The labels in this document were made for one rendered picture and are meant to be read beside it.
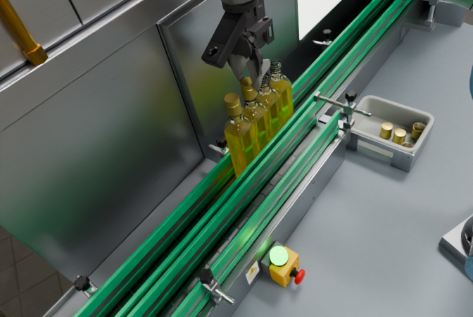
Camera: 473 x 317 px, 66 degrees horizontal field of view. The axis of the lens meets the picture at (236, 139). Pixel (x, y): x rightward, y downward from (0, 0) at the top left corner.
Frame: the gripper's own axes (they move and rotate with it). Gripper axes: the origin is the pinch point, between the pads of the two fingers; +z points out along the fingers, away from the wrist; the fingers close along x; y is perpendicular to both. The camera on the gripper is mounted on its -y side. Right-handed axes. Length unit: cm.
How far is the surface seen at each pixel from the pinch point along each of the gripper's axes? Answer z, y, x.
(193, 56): -6.2, -3.7, 12.1
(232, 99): -0.4, -6.2, -0.7
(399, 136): 34, 34, -26
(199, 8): -15.5, 1.8, 12.2
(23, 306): 116, -85, 97
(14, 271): 116, -79, 119
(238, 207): 24.8, -17.0, -6.1
